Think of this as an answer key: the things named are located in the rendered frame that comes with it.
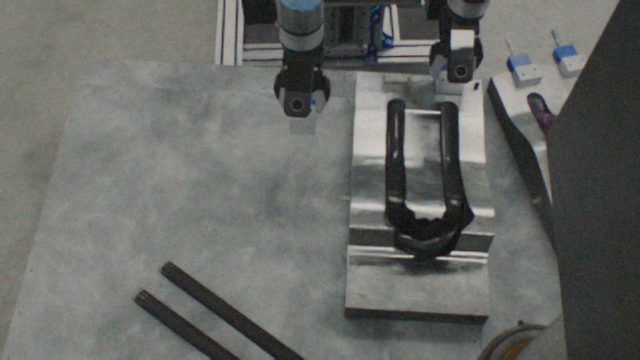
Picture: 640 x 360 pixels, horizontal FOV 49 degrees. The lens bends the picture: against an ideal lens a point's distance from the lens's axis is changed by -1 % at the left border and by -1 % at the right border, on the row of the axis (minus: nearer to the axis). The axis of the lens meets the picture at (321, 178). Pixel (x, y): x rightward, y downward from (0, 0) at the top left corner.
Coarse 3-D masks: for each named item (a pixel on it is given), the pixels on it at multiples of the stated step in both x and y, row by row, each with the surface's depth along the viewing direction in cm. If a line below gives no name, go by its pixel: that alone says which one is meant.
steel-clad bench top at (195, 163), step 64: (128, 64) 159; (192, 64) 159; (64, 128) 151; (128, 128) 151; (192, 128) 151; (256, 128) 151; (320, 128) 151; (64, 192) 144; (128, 192) 144; (192, 192) 144; (256, 192) 144; (320, 192) 144; (512, 192) 144; (64, 256) 138; (128, 256) 138; (192, 256) 138; (256, 256) 138; (320, 256) 138; (512, 256) 138; (64, 320) 132; (128, 320) 132; (192, 320) 132; (256, 320) 132; (320, 320) 132; (384, 320) 132; (512, 320) 132
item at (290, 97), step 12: (288, 60) 120; (300, 60) 120; (312, 60) 120; (288, 72) 120; (300, 72) 120; (312, 72) 120; (288, 84) 120; (300, 84) 120; (288, 96) 120; (300, 96) 120; (288, 108) 120; (300, 108) 120
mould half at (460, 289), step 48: (384, 96) 144; (432, 96) 144; (480, 96) 144; (384, 144) 140; (432, 144) 140; (480, 144) 140; (384, 192) 130; (432, 192) 130; (480, 192) 131; (384, 240) 129; (480, 240) 127; (384, 288) 128; (432, 288) 128; (480, 288) 128
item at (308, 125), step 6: (312, 102) 137; (312, 108) 135; (312, 114) 134; (294, 120) 134; (300, 120) 134; (306, 120) 134; (312, 120) 134; (294, 126) 136; (300, 126) 136; (306, 126) 136; (312, 126) 136; (294, 132) 138; (300, 132) 138; (306, 132) 138; (312, 132) 138
